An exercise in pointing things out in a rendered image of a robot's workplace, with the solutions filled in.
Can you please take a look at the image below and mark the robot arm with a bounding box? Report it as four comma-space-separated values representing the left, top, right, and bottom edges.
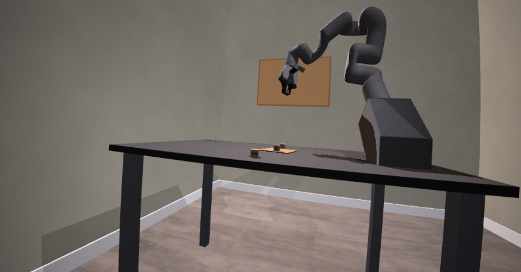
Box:
285, 6, 390, 102

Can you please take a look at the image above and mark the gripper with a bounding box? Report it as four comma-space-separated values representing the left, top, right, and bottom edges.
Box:
279, 65, 297, 96

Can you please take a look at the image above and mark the orange flat mat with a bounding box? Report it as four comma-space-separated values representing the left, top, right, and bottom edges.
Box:
259, 148, 297, 154

